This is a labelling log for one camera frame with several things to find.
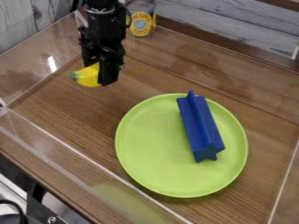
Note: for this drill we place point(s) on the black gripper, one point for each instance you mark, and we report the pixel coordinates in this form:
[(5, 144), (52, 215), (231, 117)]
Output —
[(102, 46)]

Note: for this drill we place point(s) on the yellow toy banana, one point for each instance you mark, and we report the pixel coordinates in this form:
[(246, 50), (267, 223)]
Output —
[(87, 76)]

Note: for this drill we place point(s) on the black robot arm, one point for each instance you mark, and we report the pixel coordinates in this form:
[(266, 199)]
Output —
[(102, 5)]

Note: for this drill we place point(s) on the green round plate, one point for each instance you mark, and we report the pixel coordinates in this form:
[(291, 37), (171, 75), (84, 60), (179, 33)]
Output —
[(155, 154)]

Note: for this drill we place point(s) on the yellow labelled tin can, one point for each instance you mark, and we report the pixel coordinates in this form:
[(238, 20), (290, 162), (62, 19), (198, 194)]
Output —
[(143, 17)]

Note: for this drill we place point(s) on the clear acrylic corner bracket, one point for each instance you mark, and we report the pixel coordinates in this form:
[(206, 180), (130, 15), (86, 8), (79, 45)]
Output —
[(82, 24)]

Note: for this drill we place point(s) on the clear acrylic front wall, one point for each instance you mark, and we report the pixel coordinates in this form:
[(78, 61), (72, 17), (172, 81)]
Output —
[(91, 189)]

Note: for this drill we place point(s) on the black metal table bracket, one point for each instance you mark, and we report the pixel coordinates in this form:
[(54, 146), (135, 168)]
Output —
[(39, 214)]

